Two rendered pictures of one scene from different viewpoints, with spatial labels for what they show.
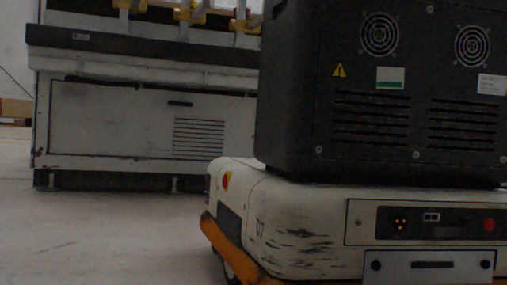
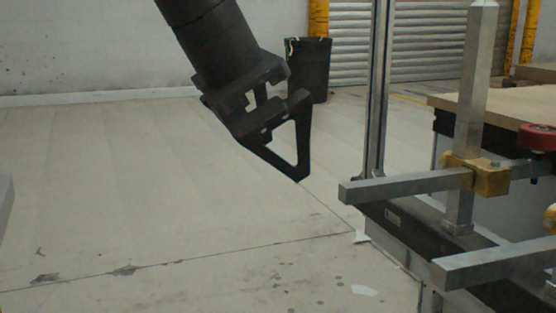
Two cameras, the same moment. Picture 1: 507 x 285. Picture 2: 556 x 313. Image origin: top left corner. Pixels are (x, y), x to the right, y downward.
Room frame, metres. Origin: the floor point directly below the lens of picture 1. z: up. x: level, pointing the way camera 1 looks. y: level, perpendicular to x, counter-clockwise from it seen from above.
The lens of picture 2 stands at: (1.69, -0.33, 1.14)
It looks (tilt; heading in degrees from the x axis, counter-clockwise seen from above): 18 degrees down; 86
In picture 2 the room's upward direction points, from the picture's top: straight up
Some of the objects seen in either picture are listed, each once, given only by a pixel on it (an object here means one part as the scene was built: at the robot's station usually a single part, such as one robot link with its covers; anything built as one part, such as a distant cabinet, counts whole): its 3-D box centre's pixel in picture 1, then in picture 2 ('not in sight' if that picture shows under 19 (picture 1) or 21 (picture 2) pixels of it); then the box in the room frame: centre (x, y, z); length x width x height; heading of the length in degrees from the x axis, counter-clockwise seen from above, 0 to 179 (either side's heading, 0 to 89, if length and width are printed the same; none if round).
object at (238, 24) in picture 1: (245, 26); not in sight; (2.27, 0.07, 0.80); 0.14 x 0.06 x 0.05; 107
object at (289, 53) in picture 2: not in sight; (307, 69); (2.46, 5.55, 0.36); 0.59 x 0.58 x 0.73; 107
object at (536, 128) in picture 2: not in sight; (538, 155); (2.26, 0.57, 0.85); 0.08 x 0.08 x 0.11
